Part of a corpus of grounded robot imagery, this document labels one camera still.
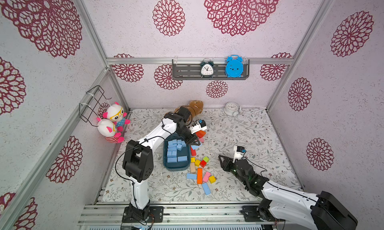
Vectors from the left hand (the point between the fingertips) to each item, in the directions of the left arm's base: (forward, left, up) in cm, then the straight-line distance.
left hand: (196, 143), depth 84 cm
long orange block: (-14, -2, -13) cm, 19 cm away
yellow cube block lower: (-6, 0, -12) cm, 14 cm away
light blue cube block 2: (+4, +11, -11) cm, 16 cm away
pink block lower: (-15, -6, -13) cm, 20 cm away
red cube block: (-7, -4, -13) cm, 15 cm away
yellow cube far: (-17, -9, -12) cm, 22 cm away
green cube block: (-4, -6, -13) cm, 15 cm away
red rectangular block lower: (+1, +2, -13) cm, 13 cm away
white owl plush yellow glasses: (+18, +50, +4) cm, 53 cm away
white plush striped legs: (+6, +50, +6) cm, 50 cm away
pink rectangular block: (+11, -4, -15) cm, 19 cm away
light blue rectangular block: (+4, +15, -12) cm, 20 cm away
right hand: (-7, -13, -3) cm, 15 cm away
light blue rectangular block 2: (-4, +15, -14) cm, 21 cm away
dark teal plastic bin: (-8, +17, -15) cm, 24 cm away
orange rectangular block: (+17, -5, -15) cm, 23 cm away
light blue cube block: (+7, +14, -11) cm, 19 cm away
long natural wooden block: (-10, +2, -12) cm, 15 cm away
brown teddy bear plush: (+34, 0, -5) cm, 34 cm away
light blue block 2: (-21, -5, -13) cm, 25 cm away
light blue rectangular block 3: (-3, +9, -13) cm, 16 cm away
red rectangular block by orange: (+15, -3, -14) cm, 21 cm away
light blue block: (-14, +3, -13) cm, 20 cm away
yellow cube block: (-5, +2, -12) cm, 13 cm away
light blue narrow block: (-3, +1, +1) cm, 4 cm away
